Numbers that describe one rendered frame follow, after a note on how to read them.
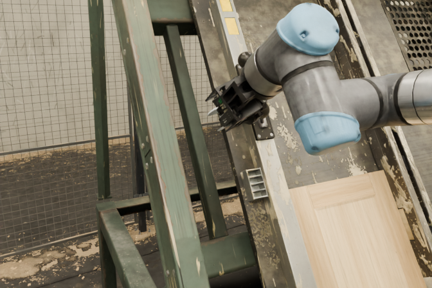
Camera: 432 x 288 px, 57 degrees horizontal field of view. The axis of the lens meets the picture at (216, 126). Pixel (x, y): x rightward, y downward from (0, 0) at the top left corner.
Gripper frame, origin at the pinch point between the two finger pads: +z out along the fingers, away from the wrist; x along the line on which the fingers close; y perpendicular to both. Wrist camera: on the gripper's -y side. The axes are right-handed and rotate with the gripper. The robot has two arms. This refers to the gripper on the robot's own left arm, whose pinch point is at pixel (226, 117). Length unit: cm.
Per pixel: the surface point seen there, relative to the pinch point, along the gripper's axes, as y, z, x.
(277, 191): -5.2, 8.2, 19.5
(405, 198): -35, 7, 40
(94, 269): 16, 227, 14
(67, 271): 32, 231, 5
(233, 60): -15.9, 8.2, -12.7
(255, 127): -9.4, 7.2, 4.5
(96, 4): -15, 57, -69
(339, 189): -21.9, 10.3, 28.4
